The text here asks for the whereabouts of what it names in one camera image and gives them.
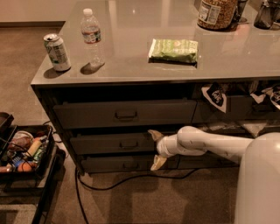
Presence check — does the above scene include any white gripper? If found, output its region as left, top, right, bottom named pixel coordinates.
left=148, top=129, right=178, bottom=171

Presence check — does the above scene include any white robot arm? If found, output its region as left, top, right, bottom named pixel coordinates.
left=149, top=126, right=280, bottom=224

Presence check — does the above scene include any grey drawer cabinet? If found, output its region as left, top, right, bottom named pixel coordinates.
left=31, top=0, right=279, bottom=173

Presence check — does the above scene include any green snack bag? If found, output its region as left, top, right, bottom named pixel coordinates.
left=148, top=38, right=198, bottom=64

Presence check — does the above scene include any yellow mustard bottle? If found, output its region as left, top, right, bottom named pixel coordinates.
left=25, top=136, right=47, bottom=157

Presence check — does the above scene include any black white snack bag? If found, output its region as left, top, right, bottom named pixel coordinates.
left=250, top=84, right=280, bottom=110

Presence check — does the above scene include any black bin of items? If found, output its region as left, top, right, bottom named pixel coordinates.
left=0, top=125, right=54, bottom=181

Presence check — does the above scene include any orange fruit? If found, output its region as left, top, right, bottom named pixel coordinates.
left=17, top=162, right=32, bottom=172

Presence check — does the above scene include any silver green soda can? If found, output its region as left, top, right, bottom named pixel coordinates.
left=44, top=33, right=71, bottom=72

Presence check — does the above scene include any clear plastic water bottle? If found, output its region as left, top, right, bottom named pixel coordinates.
left=80, top=8, right=105, bottom=67

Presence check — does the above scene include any large jar of nuts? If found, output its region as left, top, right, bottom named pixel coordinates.
left=197, top=0, right=237, bottom=31

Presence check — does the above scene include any dark glass container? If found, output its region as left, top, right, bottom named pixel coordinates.
left=254, top=0, right=280, bottom=30

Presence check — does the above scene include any black power cable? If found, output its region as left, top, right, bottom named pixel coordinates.
left=74, top=167, right=202, bottom=224

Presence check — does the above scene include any black cart frame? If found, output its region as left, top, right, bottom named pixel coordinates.
left=0, top=112, right=66, bottom=224

